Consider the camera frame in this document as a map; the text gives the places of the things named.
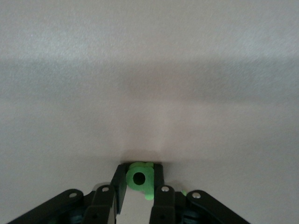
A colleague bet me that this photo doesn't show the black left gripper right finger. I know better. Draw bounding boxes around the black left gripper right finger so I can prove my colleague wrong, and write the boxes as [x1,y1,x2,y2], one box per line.
[150,163,252,224]

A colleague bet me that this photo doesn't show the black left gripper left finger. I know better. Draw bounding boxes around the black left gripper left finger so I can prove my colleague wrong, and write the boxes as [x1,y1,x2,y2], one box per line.
[7,164,128,224]

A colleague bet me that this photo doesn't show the green lowercase letter b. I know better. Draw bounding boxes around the green lowercase letter b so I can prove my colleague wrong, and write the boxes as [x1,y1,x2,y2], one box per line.
[125,161,155,202]

